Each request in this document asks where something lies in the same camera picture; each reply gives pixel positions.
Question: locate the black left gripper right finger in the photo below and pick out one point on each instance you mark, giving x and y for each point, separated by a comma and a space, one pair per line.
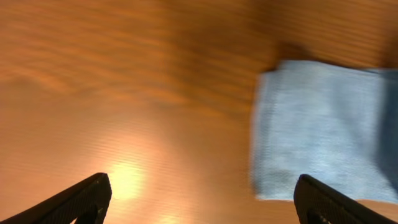
317, 203

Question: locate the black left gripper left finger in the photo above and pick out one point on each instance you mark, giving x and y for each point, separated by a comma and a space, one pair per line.
86, 202

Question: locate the blue microfiber cloth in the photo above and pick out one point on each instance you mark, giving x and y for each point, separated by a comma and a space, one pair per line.
336, 124

